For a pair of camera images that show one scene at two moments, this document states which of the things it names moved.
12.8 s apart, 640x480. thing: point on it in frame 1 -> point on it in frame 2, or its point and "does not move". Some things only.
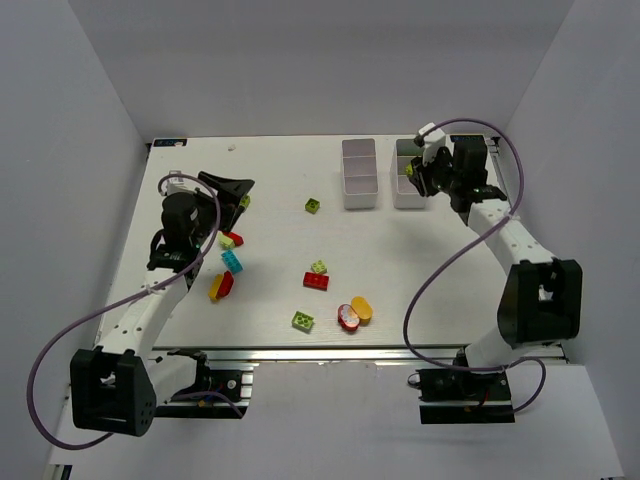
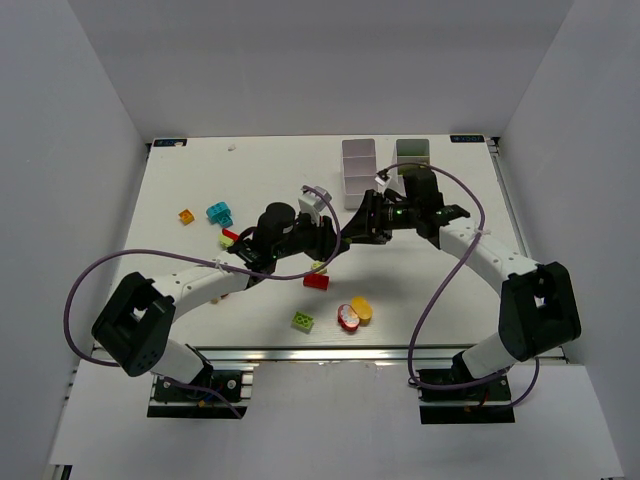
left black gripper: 214,201 -> 324,239
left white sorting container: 360,173 does not move
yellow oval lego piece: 362,308 does not move
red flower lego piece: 348,318 does not move
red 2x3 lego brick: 316,281 does not move
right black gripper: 430,173 -> 373,216
